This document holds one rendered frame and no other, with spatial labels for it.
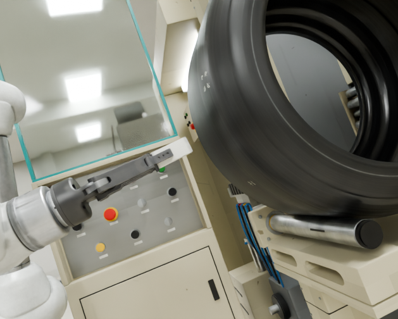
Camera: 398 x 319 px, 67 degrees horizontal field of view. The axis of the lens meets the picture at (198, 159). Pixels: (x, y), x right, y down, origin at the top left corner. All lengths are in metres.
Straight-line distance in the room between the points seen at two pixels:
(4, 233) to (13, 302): 0.49
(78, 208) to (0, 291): 0.52
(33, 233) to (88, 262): 0.71
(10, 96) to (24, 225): 0.59
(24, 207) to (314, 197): 0.44
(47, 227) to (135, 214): 0.70
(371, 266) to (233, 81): 0.35
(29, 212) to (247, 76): 0.38
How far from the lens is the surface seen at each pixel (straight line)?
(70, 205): 0.50
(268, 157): 0.48
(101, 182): 0.47
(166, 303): 1.18
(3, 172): 1.00
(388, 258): 0.56
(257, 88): 0.48
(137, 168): 0.49
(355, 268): 0.54
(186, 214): 1.19
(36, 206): 0.51
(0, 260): 0.53
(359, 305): 0.59
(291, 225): 0.72
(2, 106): 1.02
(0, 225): 0.52
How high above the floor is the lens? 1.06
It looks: 5 degrees up
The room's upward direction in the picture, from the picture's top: 20 degrees counter-clockwise
